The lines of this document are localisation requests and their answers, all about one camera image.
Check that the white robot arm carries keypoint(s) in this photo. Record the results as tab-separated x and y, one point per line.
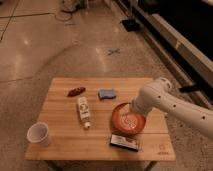
156	94

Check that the blue sponge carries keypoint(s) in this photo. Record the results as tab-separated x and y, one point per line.
106	94

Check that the wooden folding table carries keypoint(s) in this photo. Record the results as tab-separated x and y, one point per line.
70	141

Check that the white plastic cup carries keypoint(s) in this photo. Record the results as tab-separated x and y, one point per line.
38	133

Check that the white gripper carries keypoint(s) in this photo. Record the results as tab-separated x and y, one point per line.
131	120

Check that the black and red box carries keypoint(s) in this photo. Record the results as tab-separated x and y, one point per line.
124	142

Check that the red snack wrapper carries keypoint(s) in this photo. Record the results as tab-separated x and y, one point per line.
76	91

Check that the black floor mat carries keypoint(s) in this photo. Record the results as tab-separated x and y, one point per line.
130	25

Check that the white tube bottle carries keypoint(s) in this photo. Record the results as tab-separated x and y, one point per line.
84	111

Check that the orange ceramic bowl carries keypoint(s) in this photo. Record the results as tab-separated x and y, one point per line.
116	120

